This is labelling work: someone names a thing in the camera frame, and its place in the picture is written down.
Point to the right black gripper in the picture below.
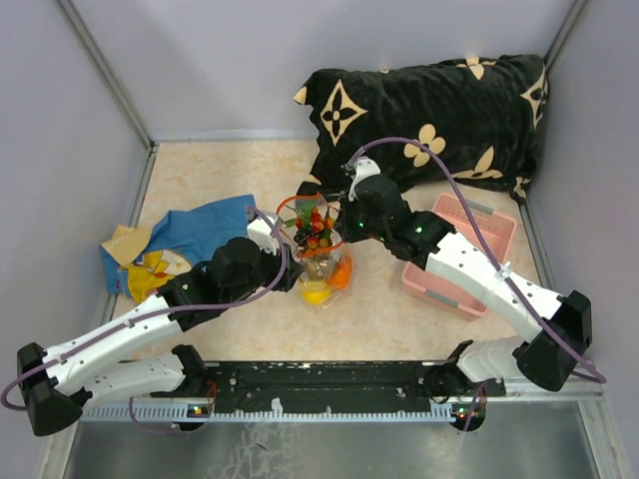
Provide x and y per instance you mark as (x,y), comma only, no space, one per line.
(350,235)

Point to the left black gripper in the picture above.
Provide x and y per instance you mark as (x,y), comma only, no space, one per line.
(290,274)

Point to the clear zip top bag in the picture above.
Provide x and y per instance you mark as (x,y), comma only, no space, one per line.
(338,251)

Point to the red cherry bunch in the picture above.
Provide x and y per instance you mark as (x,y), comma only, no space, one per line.
(311,228)

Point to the orange persimmon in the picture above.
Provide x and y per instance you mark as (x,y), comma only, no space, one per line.
(340,277)

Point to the yellow lemon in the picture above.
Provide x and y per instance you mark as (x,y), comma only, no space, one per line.
(315,292)

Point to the brown longan bunch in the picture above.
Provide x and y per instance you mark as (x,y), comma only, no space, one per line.
(318,267)

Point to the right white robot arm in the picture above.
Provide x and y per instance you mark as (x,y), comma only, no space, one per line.
(552,330)

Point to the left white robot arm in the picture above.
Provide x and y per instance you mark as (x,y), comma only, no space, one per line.
(60,383)

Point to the yellow blue cartoon bag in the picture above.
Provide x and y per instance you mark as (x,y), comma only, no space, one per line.
(134,269)

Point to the blue cloth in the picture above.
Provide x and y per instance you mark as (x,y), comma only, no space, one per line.
(196,234)

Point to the pink plastic basket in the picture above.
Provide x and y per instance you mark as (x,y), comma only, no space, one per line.
(497,229)

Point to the black floral pillow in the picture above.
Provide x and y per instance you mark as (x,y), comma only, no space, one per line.
(482,117)

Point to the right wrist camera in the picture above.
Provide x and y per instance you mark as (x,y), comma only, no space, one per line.
(359,170)

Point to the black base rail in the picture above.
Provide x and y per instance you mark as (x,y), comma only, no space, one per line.
(318,387)

